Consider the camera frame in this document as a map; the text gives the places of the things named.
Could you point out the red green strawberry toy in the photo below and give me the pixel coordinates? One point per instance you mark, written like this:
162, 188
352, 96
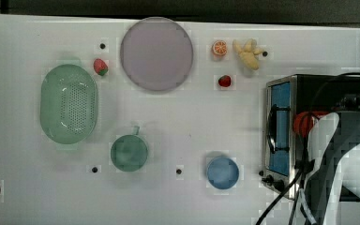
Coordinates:
100, 67

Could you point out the lilac round plate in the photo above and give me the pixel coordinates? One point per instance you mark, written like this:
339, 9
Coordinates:
156, 54

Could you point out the green mug with handle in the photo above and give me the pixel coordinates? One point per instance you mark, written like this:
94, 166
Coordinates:
129, 152

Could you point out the black oven door handle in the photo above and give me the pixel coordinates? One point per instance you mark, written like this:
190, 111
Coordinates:
271, 135

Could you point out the green oval colander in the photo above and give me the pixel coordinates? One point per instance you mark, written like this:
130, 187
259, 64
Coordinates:
68, 104

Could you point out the yellow ginger root toy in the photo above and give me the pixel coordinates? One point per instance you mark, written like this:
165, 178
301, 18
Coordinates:
248, 53

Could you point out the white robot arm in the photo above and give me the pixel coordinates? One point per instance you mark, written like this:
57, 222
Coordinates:
334, 149

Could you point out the orange slice toy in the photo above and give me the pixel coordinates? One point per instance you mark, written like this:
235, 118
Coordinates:
219, 48

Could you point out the blue bowl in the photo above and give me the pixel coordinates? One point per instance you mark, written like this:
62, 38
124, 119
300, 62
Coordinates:
222, 173

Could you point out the black toaster oven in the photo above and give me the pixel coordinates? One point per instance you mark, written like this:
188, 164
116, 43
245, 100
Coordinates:
301, 93

